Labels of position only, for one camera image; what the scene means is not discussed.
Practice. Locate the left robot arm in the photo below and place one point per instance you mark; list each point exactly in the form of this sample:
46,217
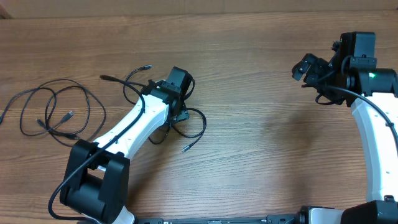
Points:
97,174

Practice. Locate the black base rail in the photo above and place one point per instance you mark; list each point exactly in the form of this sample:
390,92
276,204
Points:
270,219

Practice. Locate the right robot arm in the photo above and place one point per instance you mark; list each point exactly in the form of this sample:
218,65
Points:
352,77

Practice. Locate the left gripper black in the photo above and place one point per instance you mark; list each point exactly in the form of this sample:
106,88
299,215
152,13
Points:
181,115

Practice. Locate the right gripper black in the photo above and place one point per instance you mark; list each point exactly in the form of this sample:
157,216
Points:
314,70

